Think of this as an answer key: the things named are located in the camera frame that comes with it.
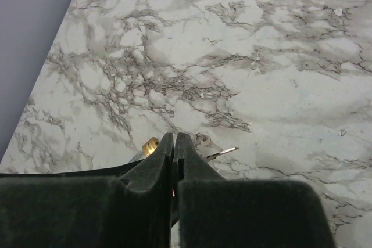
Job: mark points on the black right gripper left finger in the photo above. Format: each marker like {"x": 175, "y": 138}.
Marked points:
{"x": 133, "y": 210}

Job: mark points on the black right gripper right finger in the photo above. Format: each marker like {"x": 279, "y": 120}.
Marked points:
{"x": 216, "y": 212}

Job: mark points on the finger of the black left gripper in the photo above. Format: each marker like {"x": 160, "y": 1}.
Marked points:
{"x": 112, "y": 171}

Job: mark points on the small brass padlock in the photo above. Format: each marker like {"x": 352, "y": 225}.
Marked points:
{"x": 147, "y": 149}

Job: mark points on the silver key set with ring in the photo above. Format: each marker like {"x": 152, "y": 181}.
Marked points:
{"x": 207, "y": 149}

